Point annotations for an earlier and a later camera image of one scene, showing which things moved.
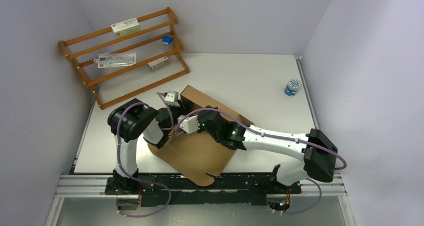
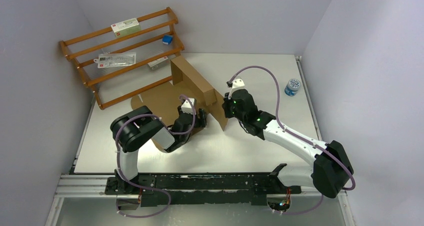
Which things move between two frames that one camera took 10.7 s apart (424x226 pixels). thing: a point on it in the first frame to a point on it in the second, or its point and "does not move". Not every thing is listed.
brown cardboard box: x=194 y=154 to x=190 y=90
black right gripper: x=201 y=128 to x=227 y=101
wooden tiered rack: x=118 y=68 does not move
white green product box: x=126 y=27 does not move
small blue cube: x=167 y=39 does not move
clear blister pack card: x=108 y=59 does not move
